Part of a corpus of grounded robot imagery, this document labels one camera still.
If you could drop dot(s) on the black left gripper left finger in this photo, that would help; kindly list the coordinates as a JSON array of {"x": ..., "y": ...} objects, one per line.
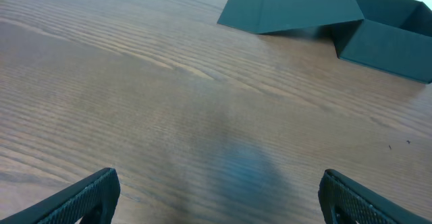
[{"x": 92, "y": 200}]

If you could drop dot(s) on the dark green box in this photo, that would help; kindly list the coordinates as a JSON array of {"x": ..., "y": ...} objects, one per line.
[{"x": 393, "y": 36}]

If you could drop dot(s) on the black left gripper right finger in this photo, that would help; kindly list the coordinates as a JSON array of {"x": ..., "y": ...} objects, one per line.
[{"x": 345, "y": 201}]

